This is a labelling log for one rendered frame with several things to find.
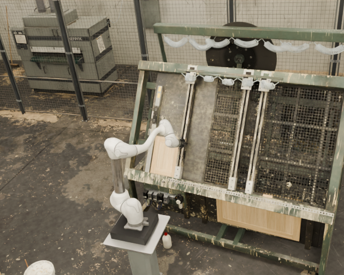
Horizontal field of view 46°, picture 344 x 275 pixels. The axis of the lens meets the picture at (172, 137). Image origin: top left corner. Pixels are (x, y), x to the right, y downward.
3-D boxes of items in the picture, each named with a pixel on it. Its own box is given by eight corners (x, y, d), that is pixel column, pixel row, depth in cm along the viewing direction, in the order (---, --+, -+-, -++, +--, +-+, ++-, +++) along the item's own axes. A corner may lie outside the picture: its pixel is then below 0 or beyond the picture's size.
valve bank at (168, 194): (140, 207, 443) (136, 190, 430) (146, 198, 453) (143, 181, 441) (181, 217, 422) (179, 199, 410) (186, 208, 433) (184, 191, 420)
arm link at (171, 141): (181, 145, 391) (176, 133, 394) (175, 144, 377) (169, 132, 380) (172, 149, 395) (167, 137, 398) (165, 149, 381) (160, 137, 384)
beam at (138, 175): (128, 177, 461) (123, 178, 451) (129, 167, 460) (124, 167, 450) (333, 223, 370) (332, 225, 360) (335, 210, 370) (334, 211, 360)
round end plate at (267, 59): (206, 89, 475) (202, 22, 433) (208, 87, 479) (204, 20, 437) (274, 96, 442) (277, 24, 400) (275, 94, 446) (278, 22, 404)
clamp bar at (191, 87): (174, 177, 430) (165, 178, 408) (191, 66, 427) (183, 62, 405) (183, 178, 426) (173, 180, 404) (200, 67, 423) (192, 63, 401)
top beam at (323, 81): (141, 70, 452) (137, 69, 443) (143, 61, 452) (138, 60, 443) (355, 90, 362) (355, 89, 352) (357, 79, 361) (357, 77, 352)
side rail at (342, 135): (325, 208, 373) (325, 209, 363) (345, 90, 370) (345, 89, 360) (334, 210, 370) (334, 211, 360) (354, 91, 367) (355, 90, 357)
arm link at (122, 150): (137, 145, 351) (128, 140, 360) (120, 148, 338) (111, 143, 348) (136, 159, 355) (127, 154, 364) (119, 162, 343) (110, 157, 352)
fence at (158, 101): (146, 171, 445) (144, 171, 441) (159, 86, 442) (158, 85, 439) (150, 172, 442) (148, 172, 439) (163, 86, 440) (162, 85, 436)
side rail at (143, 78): (129, 167, 460) (124, 167, 450) (144, 71, 458) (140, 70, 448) (134, 168, 458) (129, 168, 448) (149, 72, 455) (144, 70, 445)
